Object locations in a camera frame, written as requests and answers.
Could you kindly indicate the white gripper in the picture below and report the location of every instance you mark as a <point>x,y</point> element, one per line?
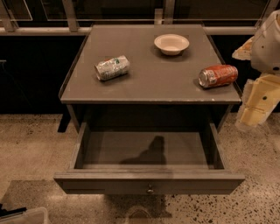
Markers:
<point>267,48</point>

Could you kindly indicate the crushed silver green 7up can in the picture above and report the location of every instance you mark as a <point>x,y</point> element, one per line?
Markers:
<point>109,69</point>

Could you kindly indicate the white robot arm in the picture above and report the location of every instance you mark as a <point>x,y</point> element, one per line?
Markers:
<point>260,96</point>

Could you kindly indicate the orange soda can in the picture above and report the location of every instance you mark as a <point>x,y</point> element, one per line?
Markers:
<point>216,76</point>

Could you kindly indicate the open grey top drawer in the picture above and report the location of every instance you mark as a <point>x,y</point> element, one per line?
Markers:
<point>125,161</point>

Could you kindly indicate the small metal drawer knob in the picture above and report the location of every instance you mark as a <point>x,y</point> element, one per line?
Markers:
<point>150,189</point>

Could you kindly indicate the white ceramic bowl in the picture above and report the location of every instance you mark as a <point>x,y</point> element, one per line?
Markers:
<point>171,44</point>

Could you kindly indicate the grey wooden cabinet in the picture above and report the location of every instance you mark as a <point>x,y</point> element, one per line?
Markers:
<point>152,78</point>

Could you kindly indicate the metal window railing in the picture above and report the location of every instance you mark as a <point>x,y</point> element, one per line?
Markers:
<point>218,17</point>

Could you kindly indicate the clear plastic bin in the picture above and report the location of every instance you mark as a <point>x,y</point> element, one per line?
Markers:
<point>37,215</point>

